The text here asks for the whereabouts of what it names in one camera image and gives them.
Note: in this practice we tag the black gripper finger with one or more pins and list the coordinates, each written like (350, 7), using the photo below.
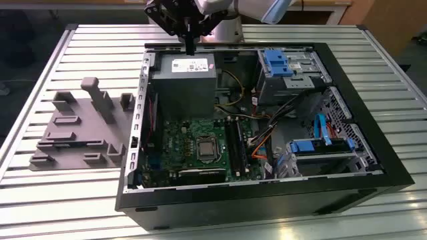
(161, 17)
(194, 42)

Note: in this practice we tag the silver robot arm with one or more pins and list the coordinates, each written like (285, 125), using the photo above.
(230, 30)

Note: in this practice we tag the RAM slot black clips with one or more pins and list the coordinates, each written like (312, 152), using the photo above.
(229, 145)

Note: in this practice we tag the RAM slot white clips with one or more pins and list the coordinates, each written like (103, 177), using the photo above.
(233, 145)

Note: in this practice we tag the grey power supply unit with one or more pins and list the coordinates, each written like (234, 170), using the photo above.
(184, 92)

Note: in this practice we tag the blue drive bay latch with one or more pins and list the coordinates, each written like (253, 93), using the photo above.
(278, 71)

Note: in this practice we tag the green motherboard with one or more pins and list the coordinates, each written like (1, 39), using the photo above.
(174, 130)

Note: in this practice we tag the metal drive cage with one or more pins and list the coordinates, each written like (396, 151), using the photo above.
(301, 83)

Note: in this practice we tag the silver CPU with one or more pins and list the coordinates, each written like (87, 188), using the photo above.
(208, 149)

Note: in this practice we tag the metal locking lever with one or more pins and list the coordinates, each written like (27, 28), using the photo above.
(220, 156)

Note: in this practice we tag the grey parts rack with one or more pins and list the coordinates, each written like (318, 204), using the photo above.
(83, 125)

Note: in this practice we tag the black graphics card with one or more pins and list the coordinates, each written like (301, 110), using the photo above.
(201, 173)

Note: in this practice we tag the hard disk in blue carrier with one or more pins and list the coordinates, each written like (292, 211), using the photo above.
(302, 146)

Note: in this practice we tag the brown wooden cabinet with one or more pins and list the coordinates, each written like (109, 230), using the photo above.
(394, 20)

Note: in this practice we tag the metal disk bay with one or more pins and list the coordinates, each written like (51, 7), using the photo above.
(330, 156)

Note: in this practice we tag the black PC case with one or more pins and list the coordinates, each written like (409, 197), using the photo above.
(234, 207)

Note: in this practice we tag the wooden desk white frame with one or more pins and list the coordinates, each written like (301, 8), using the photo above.
(336, 15)

